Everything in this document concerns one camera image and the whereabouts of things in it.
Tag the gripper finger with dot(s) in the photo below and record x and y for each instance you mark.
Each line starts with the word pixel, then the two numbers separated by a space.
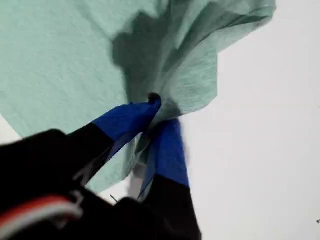
pixel 170 162
pixel 122 122

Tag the pale green T-shirt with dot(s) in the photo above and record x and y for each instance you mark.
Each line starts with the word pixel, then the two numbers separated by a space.
pixel 50 62

